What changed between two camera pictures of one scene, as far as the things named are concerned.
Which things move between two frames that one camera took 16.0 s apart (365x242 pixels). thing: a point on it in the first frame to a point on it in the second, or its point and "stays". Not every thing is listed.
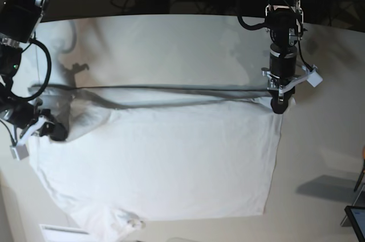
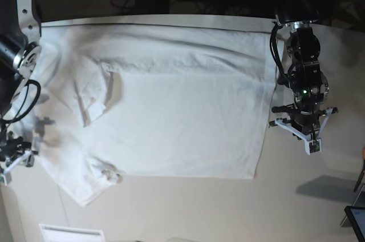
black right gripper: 274,93 to 308,123
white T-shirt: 135,154 to 117,100
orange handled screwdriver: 361,175 stays
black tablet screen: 356,215 stays
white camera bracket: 310,76 to 313,145
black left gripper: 48,127 to 15,146
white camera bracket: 20,150 to 29,161
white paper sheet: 55,233 stays
